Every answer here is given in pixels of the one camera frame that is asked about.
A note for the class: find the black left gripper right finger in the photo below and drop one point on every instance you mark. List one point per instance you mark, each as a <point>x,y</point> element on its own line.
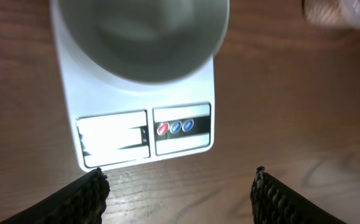
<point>273,202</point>

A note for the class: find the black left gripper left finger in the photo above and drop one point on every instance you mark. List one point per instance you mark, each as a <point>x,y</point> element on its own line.
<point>82,201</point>

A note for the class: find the white digital kitchen scale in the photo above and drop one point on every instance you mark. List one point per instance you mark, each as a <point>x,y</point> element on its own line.
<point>117,123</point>

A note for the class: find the grey round bowl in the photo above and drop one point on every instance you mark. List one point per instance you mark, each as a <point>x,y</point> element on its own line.
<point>147,40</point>

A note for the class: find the clear plastic bean container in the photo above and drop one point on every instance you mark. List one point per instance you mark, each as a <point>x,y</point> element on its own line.
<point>340,14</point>

